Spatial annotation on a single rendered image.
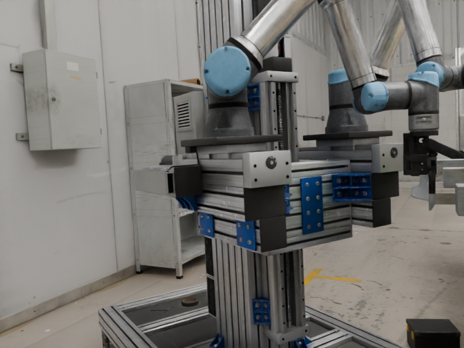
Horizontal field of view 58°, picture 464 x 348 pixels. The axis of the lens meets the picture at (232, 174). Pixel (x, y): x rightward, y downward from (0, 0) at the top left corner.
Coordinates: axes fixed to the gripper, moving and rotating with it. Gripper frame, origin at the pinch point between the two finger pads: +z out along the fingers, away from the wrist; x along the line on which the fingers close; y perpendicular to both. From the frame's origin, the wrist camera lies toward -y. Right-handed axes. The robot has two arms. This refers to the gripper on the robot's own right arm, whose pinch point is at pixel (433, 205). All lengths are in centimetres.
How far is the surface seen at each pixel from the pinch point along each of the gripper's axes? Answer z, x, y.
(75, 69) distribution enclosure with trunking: -71, -84, 202
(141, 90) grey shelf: -64, -152, 201
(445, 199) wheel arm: -1.8, 1.5, -2.8
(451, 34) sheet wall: -206, -774, -57
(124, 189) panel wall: 14, -148, 220
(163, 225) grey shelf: 43, -152, 188
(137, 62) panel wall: -92, -174, 219
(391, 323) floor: 83, -114, 18
